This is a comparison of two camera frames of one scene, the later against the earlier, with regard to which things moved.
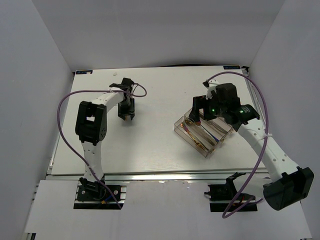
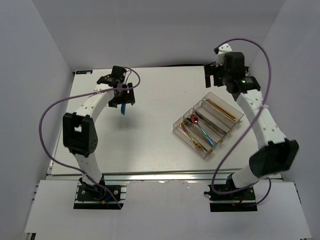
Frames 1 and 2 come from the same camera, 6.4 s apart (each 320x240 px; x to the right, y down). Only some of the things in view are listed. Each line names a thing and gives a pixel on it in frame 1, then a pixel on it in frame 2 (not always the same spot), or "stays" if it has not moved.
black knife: x=220 y=128 stays
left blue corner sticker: x=84 y=72 stays
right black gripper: x=197 y=103 to x=212 y=69
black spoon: x=191 y=122 to x=188 y=121
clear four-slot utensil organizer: x=204 y=138 stays
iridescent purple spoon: x=198 y=123 to x=195 y=120
